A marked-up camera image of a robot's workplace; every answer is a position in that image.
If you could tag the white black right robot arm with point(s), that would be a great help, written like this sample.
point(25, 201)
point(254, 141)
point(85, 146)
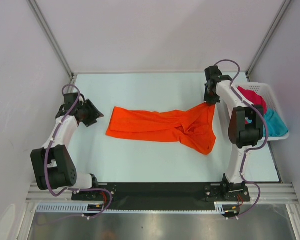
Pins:
point(245, 130)

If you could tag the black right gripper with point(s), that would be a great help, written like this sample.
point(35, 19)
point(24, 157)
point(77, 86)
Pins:
point(210, 101)

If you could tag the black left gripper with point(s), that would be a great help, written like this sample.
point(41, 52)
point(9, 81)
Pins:
point(94, 114)

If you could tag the teal t-shirt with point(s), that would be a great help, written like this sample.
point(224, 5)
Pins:
point(276, 126)

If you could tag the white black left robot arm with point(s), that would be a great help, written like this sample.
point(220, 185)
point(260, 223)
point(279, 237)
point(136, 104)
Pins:
point(52, 163)

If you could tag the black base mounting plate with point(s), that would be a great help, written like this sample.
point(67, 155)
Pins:
point(169, 196)

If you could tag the white plastic laundry basket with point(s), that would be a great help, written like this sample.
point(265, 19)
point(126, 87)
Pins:
point(262, 94)

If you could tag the orange t-shirt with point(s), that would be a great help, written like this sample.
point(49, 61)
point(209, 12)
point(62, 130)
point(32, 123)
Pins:
point(192, 128)

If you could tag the aluminium frame rail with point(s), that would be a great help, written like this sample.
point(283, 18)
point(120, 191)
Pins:
point(268, 193)

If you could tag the red t-shirt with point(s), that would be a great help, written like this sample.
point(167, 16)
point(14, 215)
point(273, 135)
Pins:
point(253, 97)

